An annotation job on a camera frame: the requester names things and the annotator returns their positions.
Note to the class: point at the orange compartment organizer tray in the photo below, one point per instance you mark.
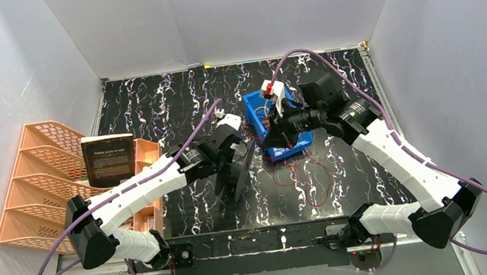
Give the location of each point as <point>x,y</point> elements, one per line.
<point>152,216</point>

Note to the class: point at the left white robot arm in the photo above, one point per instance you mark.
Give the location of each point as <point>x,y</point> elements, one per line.
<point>94,224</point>

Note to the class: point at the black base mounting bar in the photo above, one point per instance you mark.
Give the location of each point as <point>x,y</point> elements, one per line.
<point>273,248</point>

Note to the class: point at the blue plastic bin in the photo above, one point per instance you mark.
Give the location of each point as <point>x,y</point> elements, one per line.
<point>257,109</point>

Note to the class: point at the black cable spool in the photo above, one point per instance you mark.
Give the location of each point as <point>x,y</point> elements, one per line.
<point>232,179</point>

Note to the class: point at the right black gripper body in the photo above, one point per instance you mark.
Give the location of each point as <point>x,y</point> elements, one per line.
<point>304,119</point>

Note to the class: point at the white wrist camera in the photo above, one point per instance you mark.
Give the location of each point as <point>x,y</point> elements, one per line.
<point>274,91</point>
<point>228,119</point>

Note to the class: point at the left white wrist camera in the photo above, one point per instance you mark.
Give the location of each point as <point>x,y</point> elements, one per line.
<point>228,119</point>

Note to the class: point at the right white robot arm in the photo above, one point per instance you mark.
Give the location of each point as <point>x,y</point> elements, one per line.
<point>442,203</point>

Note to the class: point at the orange mesh file rack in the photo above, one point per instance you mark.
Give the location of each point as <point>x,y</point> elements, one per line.
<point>49,170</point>

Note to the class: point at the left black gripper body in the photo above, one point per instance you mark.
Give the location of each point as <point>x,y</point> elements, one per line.
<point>238,165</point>

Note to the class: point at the dark book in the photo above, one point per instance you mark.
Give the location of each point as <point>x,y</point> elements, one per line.
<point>109,159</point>

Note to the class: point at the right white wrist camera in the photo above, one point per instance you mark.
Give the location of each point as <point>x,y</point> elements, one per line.
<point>274,91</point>

